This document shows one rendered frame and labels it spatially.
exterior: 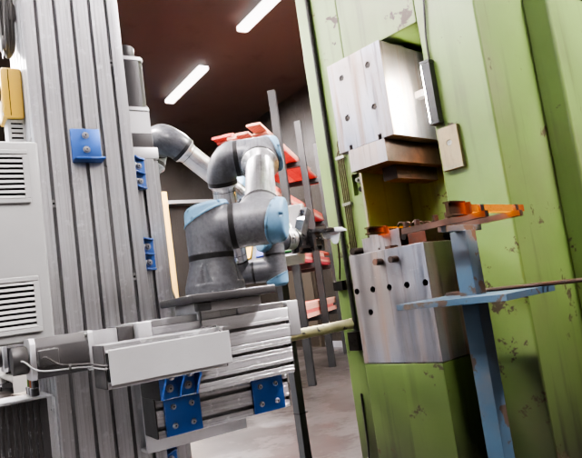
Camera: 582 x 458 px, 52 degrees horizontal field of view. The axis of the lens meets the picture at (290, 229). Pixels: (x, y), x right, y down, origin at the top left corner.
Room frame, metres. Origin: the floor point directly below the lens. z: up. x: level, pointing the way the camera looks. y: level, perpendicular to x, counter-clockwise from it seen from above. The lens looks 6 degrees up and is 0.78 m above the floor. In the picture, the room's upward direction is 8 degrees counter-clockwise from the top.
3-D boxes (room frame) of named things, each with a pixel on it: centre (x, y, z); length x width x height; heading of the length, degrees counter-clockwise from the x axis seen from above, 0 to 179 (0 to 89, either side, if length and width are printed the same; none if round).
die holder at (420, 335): (2.54, -0.56, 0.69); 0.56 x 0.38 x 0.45; 133
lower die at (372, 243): (2.57, -0.51, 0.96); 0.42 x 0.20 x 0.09; 133
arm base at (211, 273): (1.51, 0.21, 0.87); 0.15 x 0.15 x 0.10
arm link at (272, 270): (2.00, 0.08, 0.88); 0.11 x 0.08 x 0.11; 89
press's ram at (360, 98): (2.54, -0.54, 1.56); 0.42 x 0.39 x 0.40; 133
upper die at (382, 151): (2.57, -0.51, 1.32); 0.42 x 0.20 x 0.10; 133
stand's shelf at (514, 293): (1.95, -0.56, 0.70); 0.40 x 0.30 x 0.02; 42
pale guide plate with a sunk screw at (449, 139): (2.29, -0.67, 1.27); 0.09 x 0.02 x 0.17; 43
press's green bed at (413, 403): (2.54, -0.56, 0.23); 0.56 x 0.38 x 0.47; 133
